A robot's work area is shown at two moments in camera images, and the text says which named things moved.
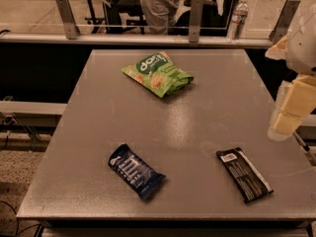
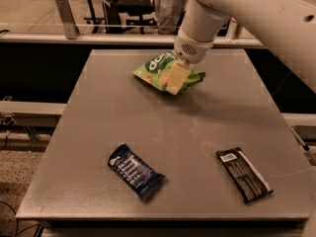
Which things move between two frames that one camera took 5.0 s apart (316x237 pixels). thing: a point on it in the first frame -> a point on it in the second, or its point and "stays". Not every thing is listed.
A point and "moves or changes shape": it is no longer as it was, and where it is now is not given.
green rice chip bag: (159, 73) moves or changes shape
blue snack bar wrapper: (136, 173) stays
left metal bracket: (67, 14) stays
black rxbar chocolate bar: (247, 180) stays
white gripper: (302, 51) -> (192, 49)
